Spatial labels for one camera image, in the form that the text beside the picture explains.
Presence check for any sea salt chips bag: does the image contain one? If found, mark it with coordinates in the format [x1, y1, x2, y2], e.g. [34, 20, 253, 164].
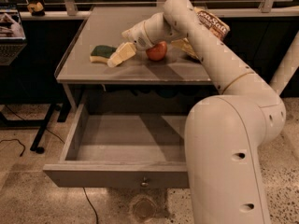
[171, 7, 230, 60]

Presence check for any red apple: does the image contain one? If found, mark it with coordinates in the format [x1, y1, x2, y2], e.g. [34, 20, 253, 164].
[146, 41, 167, 62]

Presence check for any green and yellow sponge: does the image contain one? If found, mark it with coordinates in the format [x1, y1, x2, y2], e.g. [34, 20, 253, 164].
[90, 45, 116, 63]

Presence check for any white ledge railing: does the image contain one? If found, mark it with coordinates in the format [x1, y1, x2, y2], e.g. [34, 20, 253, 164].
[19, 0, 299, 21]

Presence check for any black cable on floor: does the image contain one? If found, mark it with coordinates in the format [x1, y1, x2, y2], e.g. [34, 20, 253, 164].
[0, 138, 27, 158]

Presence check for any black cable under drawer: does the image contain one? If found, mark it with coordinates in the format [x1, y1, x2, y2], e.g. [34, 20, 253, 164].
[81, 188, 100, 224]

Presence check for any open grey top drawer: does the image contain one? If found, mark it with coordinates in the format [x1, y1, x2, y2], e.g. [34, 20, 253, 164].
[43, 90, 191, 189]

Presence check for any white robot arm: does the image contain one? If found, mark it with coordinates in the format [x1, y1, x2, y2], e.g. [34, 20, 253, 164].
[122, 0, 286, 224]

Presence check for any round floor drain cover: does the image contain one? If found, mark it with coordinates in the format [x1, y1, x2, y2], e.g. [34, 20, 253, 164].
[130, 195, 157, 222]

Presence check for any metal drawer knob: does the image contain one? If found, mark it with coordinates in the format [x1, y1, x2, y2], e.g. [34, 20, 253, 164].
[140, 177, 149, 188]

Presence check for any yellow black object on ledge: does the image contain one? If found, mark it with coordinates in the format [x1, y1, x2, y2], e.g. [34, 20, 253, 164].
[27, 1, 45, 16]

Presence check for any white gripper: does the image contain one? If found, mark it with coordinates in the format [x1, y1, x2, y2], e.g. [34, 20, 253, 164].
[107, 20, 154, 67]

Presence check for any grey cabinet table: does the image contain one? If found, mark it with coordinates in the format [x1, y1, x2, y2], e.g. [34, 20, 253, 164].
[55, 7, 212, 107]

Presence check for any black desk with clutter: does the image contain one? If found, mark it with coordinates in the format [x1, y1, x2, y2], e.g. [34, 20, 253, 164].
[0, 3, 72, 155]

